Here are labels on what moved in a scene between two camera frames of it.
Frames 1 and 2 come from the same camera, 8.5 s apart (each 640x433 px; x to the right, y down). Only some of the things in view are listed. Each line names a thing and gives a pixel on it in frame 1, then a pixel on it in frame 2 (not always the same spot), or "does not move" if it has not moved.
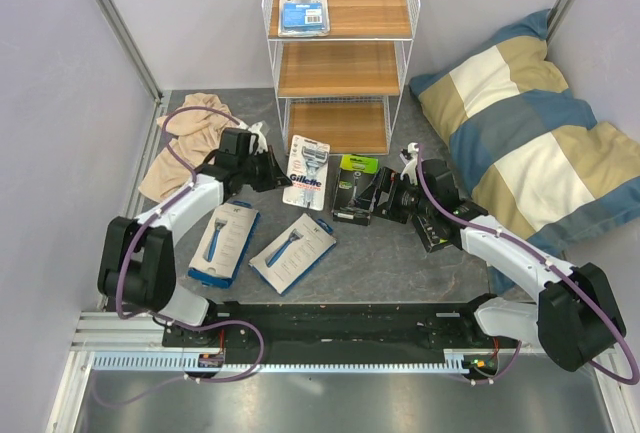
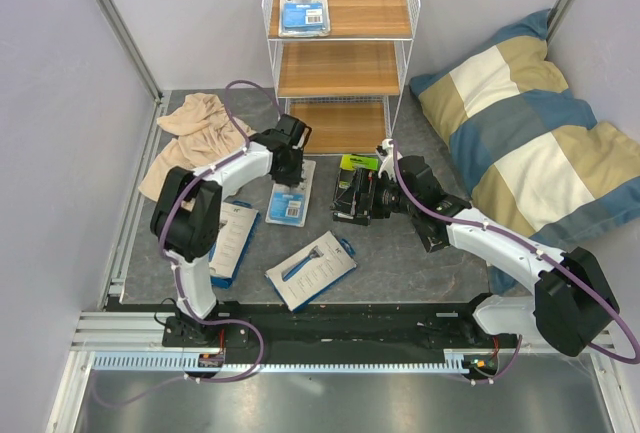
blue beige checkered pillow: (534, 160) does not move
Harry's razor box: (294, 253) to (311, 271)
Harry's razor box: (223, 234) does not move
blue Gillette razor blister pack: (303, 8) does not move
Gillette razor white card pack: (308, 171) to (289, 204)
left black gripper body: (253, 182) to (290, 176)
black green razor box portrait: (437, 230) does not move
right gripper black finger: (363, 202) to (345, 206)
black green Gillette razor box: (355, 172) does not move
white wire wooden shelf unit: (340, 28) does not move
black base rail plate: (249, 328) does not move
